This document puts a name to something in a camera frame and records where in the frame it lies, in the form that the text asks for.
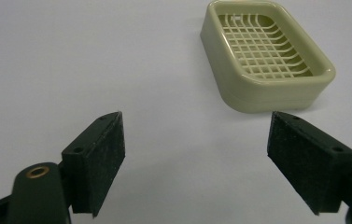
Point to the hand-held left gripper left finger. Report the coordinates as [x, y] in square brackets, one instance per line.
[97, 165]

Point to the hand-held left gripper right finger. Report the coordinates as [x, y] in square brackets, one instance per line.
[307, 161]

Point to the pale green soap dish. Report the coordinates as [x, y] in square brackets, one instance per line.
[267, 56]

